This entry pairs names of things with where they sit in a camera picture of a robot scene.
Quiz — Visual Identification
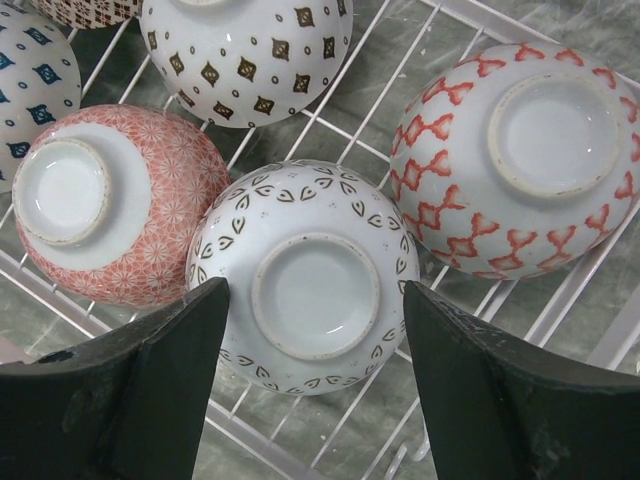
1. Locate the black and white leaf bowl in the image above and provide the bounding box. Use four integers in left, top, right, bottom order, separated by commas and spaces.
12, 104, 230, 309

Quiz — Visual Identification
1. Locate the red circle patterned bowl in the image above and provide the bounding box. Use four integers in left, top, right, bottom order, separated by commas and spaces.
139, 0, 354, 128

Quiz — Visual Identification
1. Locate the brown patterned bowl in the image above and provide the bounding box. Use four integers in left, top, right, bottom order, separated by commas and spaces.
29, 0, 142, 30

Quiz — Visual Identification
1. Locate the dark blue patterned bowl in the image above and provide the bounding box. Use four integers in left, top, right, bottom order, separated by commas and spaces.
390, 41, 639, 280

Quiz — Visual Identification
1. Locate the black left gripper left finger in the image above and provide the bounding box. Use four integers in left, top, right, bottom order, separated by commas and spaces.
1, 278, 229, 479

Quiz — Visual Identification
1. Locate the light blue patterned bowl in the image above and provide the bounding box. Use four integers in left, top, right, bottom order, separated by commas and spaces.
0, 1, 81, 193

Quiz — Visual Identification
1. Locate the red striped bowl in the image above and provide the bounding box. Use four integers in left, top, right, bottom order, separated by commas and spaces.
185, 159, 420, 396

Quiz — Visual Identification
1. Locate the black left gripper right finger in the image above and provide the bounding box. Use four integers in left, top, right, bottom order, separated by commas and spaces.
404, 281, 639, 479

